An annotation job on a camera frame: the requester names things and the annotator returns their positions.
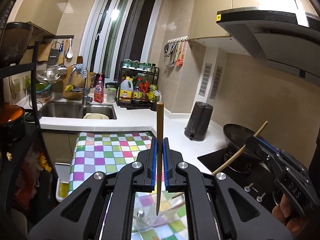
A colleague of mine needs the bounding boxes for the clear plastic utensil basket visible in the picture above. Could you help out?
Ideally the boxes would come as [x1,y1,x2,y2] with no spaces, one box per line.
[131,191,189,240]

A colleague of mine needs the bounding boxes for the hanging kitchen tools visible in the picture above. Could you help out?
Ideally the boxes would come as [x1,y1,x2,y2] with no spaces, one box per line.
[163,36,188,68]

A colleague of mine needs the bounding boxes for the person right hand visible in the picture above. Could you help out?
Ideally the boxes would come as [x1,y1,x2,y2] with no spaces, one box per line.
[272,194,310,234]

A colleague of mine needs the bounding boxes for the black gas stove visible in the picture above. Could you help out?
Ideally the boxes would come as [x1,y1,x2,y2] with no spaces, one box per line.
[198,147,283,212]

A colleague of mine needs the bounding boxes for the checkered table covering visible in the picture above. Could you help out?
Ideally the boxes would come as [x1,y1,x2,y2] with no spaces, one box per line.
[68,132,152,193]

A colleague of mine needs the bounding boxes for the black electric kettle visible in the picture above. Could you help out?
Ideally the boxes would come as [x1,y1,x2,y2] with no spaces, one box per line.
[184,101,213,141]

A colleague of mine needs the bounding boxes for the range hood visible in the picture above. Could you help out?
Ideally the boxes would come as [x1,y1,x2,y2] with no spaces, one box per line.
[216,7,319,86]

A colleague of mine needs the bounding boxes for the steel sink basin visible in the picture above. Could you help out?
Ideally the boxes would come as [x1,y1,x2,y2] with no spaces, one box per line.
[40,102,117,120]

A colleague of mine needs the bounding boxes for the chrome sink faucet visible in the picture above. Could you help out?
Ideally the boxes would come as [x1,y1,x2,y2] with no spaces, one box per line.
[65,64,93,106]

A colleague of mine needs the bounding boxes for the red dish soap bottle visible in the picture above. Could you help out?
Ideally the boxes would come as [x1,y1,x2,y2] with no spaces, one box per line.
[94,73,104,103]

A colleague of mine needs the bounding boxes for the glass jar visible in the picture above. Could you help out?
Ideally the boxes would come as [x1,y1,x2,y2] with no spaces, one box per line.
[106,85,117,103]

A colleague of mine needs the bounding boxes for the wooden cutting board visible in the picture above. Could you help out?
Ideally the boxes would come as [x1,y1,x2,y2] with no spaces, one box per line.
[62,64,91,100]

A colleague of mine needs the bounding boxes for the orange lidded black pot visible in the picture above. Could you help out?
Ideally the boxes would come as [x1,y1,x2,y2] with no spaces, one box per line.
[1,105,25,144]

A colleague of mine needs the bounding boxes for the yellow oil jug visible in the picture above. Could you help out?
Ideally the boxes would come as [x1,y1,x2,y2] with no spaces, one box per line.
[119,76,133,103]

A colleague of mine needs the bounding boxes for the black condiment rack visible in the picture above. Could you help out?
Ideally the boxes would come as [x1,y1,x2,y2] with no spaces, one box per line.
[116,59,160,109]

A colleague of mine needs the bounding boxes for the green bowls stack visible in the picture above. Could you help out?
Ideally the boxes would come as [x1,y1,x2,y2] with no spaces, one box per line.
[36,83,52,99]

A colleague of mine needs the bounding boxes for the hanging metal grater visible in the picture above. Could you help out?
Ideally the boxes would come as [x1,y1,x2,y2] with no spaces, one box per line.
[47,41,61,68]

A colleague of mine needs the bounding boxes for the hanging white ladle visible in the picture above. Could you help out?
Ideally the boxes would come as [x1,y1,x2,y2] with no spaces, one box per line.
[66,38,73,59]

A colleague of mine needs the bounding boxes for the black metal shelf rack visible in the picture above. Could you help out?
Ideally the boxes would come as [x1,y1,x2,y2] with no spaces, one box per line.
[1,41,52,211]

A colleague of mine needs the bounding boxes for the dark bowl on shelf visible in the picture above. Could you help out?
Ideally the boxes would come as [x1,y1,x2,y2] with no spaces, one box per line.
[1,22,34,67]

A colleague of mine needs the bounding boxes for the black wok with handle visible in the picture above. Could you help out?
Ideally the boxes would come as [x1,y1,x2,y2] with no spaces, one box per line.
[223,124,260,163]

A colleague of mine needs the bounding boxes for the window frame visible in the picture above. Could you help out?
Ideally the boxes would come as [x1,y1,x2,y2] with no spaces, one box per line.
[80,0,161,82]

